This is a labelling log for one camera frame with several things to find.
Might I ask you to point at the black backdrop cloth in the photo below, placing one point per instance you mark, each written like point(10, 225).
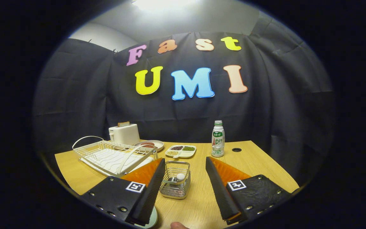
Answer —
point(265, 111)

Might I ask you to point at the white ribbed drip tray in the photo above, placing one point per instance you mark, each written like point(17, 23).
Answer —
point(110, 160)

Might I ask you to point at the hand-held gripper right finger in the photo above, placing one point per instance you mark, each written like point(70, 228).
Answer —
point(221, 194)

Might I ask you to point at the light green plate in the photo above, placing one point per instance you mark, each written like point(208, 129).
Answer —
point(153, 219)

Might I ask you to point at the grey plate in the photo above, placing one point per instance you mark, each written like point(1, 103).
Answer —
point(159, 145)

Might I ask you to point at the white drink bottle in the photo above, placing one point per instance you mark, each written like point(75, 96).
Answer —
point(218, 140)

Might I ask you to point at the brown bread slice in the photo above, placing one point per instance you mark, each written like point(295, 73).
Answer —
point(123, 124)

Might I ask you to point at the dark red beans pile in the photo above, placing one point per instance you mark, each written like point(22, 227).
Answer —
point(177, 148)

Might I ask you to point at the white divided snack tray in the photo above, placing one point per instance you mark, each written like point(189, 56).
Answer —
point(187, 154)

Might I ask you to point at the yellow beans pile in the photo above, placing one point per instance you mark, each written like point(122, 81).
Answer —
point(172, 153)

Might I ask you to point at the brown steak piece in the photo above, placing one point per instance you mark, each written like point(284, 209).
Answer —
point(147, 143)
point(147, 146)

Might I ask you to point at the white toaster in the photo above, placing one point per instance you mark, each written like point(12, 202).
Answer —
point(125, 135)

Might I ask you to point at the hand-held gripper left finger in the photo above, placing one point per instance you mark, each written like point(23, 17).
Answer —
point(151, 197)

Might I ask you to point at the green beans pile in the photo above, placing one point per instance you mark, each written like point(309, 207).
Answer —
point(188, 148)

